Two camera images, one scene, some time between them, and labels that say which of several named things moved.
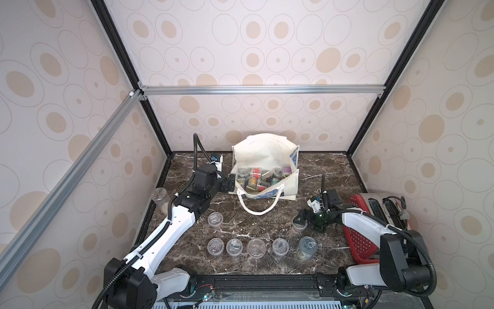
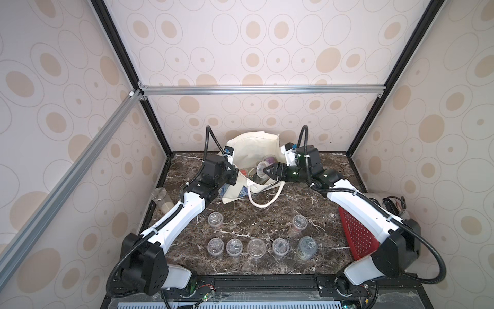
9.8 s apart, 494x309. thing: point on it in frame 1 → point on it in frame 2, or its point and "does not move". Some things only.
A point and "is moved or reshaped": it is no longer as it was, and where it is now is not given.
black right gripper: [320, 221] → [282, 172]
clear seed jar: [215, 220] does not move
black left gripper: [226, 185] → [233, 172]
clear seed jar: [256, 248] does not move
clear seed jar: [280, 247] does not move
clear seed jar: [215, 246] does not move
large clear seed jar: [307, 248] does not move
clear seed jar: [298, 228] does not move
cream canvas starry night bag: [266, 166] is moved or reshaped
